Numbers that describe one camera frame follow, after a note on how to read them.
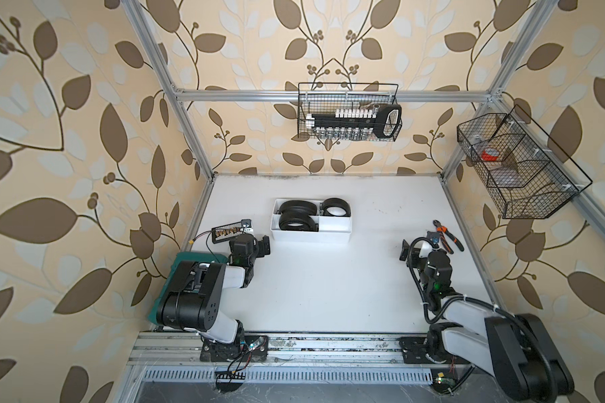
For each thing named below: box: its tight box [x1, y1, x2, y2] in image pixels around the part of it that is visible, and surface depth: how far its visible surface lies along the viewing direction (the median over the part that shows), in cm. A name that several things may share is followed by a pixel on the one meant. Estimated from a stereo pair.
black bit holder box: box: [211, 220, 242, 244], surface depth 101 cm
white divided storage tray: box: [270, 198, 353, 244], surface depth 99 cm
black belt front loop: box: [278, 212, 320, 232], surface depth 98 cm
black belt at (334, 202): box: [319, 197, 353, 218], surface depth 98 cm
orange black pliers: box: [432, 219, 465, 255], surface depth 101 cm
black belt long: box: [279, 199, 317, 220], surface depth 100 cm
